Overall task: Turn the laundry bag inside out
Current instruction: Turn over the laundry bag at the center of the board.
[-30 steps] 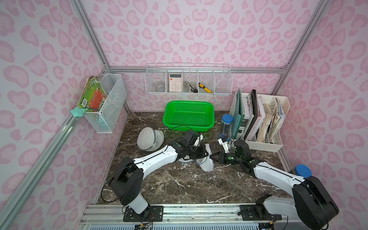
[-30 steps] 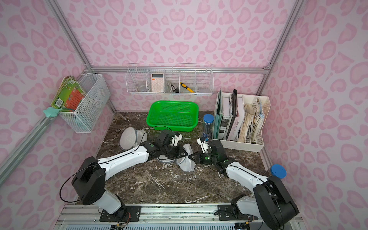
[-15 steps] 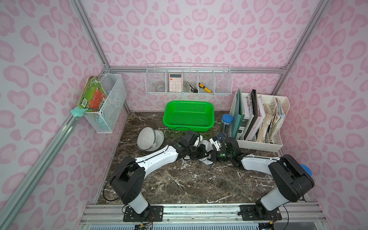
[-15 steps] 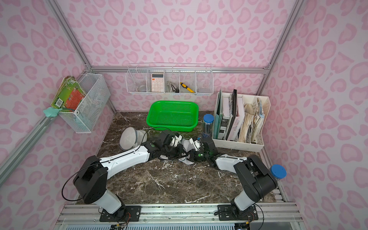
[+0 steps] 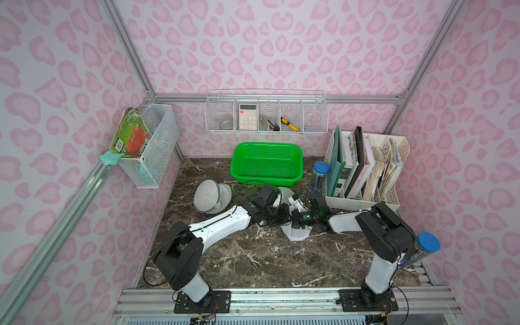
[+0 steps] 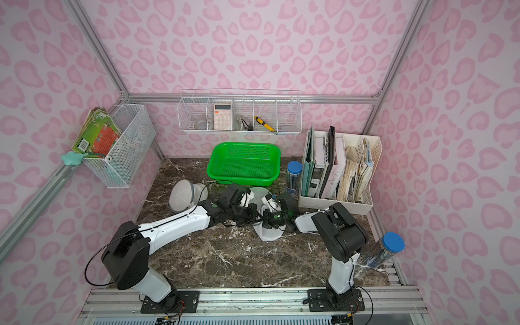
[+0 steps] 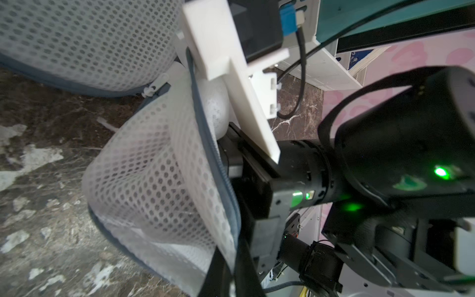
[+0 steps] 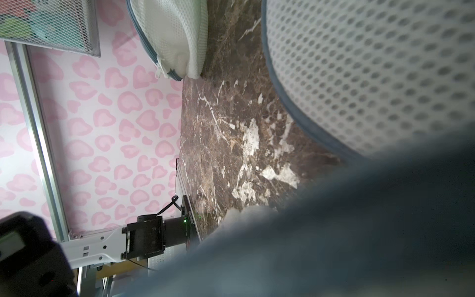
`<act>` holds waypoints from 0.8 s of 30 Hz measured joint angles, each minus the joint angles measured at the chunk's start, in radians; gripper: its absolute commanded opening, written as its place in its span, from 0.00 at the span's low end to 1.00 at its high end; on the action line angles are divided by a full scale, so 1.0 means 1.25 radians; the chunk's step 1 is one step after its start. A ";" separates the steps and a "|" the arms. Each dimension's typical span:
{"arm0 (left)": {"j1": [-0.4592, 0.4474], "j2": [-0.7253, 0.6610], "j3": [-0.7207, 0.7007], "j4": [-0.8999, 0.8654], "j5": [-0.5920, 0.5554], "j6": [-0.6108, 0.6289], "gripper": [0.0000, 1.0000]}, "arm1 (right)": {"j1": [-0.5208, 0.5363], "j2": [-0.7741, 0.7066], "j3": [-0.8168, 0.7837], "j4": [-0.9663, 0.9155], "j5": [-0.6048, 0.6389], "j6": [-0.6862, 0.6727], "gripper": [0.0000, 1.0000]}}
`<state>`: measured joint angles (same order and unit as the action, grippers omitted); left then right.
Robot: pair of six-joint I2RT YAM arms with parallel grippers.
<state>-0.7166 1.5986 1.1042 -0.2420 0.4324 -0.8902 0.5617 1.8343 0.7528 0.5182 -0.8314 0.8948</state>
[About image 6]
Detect green plastic basket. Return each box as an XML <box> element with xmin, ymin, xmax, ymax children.
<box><xmin>207</xmin><ymin>142</ymin><xmax>281</xmax><ymax>187</ymax></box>

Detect white file organizer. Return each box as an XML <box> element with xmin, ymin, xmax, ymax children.
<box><xmin>299</xmin><ymin>127</ymin><xmax>383</xmax><ymax>215</ymax></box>

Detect metal clips in shelf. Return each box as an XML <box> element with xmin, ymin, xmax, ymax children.
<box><xmin>236</xmin><ymin>115</ymin><xmax>254</xmax><ymax>132</ymax></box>

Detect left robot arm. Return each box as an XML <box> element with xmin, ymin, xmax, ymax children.
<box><xmin>97</xmin><ymin>183</ymin><xmax>259</xmax><ymax>310</ymax></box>

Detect pencil tube blue lid lying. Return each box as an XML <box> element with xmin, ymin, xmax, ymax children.
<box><xmin>363</xmin><ymin>232</ymin><xmax>405</xmax><ymax>268</ymax></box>

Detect white calculator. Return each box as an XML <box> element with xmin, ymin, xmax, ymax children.
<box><xmin>213</xmin><ymin>104</ymin><xmax>233</xmax><ymax>131</ymax></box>

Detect round metal tin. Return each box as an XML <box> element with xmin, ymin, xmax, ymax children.
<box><xmin>193</xmin><ymin>119</ymin><xmax>208</xmax><ymax>131</ymax></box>

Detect mint green star hook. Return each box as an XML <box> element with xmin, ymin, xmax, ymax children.
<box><xmin>61</xmin><ymin>151</ymin><xmax>88</xmax><ymax>166</ymax></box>

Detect yellow black utility knife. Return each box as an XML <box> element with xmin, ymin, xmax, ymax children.
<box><xmin>255</xmin><ymin>116</ymin><xmax>275</xmax><ymax>132</ymax></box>

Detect white wire shelf back wall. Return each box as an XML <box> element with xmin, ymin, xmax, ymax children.
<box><xmin>177</xmin><ymin>93</ymin><xmax>303</xmax><ymax>135</ymax></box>

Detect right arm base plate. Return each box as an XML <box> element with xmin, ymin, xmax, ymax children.
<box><xmin>303</xmin><ymin>288</ymin><xmax>366</xmax><ymax>314</ymax></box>

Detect black binder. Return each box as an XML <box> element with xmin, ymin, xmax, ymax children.
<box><xmin>321</xmin><ymin>126</ymin><xmax>335</xmax><ymax>192</ymax></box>

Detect white book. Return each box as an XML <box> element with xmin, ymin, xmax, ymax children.
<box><xmin>322</xmin><ymin>136</ymin><xmax>346</xmax><ymax>199</ymax></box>

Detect pencil tube blue lid standing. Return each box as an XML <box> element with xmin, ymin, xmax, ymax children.
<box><xmin>286</xmin><ymin>161</ymin><xmax>303</xmax><ymax>196</ymax></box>

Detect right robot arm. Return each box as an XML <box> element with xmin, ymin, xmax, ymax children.
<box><xmin>254</xmin><ymin>193</ymin><xmax>368</xmax><ymax>311</ymax></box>

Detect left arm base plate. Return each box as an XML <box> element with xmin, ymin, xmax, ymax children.
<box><xmin>140</xmin><ymin>290</ymin><xmax>200</xmax><ymax>314</ymax></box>

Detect white mesh laundry bag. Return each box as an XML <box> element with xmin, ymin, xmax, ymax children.
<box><xmin>168</xmin><ymin>180</ymin><xmax>208</xmax><ymax>213</ymax></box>

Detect beige papers in organizer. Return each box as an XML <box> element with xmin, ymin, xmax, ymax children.
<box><xmin>336</xmin><ymin>137</ymin><xmax>375</xmax><ymax>204</ymax></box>

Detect green red booklet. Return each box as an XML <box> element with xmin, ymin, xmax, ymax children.
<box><xmin>72</xmin><ymin>107</ymin><xmax>123</xmax><ymax>158</ymax></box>

